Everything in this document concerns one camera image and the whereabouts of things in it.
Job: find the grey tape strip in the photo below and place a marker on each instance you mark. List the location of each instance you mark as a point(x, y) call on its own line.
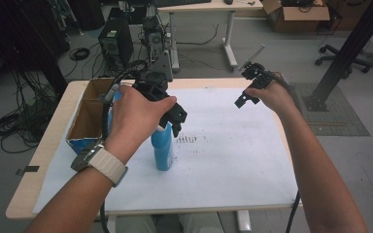
point(27, 169)

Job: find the grey floor mat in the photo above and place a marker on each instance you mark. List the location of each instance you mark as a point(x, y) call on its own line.
point(335, 111)

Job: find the small open computer case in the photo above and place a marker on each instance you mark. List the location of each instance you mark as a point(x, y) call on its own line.
point(153, 36)

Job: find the person's right hand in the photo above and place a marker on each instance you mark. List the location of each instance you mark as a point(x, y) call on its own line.
point(272, 95)

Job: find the black keyboard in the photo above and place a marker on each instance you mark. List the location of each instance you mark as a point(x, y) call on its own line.
point(181, 2)

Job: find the brown cardboard box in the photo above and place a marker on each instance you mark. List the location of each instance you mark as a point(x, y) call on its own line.
point(296, 14)

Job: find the blue object behind hand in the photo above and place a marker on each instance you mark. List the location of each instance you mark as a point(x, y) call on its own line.
point(110, 113)

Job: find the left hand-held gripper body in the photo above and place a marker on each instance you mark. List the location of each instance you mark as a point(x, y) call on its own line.
point(155, 84)

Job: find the person's left hand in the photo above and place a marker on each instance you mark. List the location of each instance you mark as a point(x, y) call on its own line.
point(135, 120)

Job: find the black computer tower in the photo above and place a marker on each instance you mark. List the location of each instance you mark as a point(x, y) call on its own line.
point(115, 42)

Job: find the wooden table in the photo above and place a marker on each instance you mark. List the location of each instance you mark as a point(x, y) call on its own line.
point(35, 168)

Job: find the white table mat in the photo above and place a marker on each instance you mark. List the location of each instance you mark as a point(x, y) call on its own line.
point(220, 155)

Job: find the wristwatch with white band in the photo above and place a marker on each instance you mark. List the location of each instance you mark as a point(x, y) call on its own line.
point(105, 163)

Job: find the black office chair base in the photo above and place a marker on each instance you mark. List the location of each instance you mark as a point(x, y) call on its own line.
point(343, 59)

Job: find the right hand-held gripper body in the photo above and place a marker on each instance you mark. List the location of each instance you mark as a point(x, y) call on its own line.
point(257, 77)

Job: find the black metal stand post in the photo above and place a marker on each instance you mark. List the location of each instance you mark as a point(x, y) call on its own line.
point(346, 61)

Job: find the blue plastic bottle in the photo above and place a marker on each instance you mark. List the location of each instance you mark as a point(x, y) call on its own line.
point(162, 149)

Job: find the white desk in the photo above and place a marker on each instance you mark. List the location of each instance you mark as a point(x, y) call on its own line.
point(207, 9)

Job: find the open cardboard box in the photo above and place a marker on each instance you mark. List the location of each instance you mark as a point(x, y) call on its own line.
point(89, 114)

